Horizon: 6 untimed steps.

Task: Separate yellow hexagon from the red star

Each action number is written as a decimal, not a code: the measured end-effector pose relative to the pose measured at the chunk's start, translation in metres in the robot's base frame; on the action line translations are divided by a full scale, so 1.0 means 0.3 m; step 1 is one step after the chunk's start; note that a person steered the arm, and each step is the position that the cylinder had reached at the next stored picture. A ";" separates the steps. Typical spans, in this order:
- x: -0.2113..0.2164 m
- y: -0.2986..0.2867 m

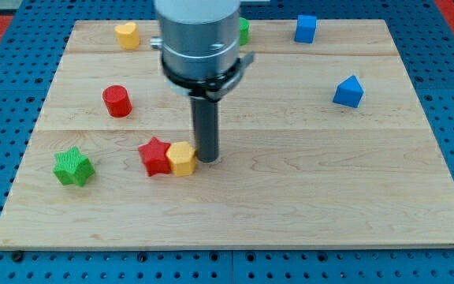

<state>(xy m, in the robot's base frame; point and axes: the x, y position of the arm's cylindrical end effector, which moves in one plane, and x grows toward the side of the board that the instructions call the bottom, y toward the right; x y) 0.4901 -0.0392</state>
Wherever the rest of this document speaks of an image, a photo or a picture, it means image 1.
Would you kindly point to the red star block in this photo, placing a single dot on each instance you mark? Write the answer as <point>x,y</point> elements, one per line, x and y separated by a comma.
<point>153,156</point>

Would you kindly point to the blue triangular prism block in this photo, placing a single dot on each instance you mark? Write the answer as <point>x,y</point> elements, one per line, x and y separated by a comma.
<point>349,92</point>

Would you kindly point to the yellow hexagon block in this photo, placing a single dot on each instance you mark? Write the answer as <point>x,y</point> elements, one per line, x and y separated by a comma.
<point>181,157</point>

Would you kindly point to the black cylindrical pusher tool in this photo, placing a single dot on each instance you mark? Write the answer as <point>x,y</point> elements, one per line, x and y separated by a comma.
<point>205,127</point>

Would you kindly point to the blue cube block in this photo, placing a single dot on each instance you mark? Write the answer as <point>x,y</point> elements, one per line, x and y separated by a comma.
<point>305,28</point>

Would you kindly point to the yellow heart block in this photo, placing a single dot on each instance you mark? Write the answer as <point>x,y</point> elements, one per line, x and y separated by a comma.
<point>128,35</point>

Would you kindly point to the green cylinder block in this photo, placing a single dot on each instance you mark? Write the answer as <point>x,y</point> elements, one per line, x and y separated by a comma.
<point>244,27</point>

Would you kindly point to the wooden board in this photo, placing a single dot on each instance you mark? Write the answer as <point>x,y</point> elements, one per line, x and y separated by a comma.
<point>296,171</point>

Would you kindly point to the red cylinder block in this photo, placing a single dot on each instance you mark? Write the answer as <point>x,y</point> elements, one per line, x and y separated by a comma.
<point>117,101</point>

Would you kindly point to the green star block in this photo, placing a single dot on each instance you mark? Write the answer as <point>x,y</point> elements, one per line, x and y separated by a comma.
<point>72,167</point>

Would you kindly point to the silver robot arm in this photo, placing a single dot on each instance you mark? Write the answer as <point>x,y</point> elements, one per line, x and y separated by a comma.
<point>200,46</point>

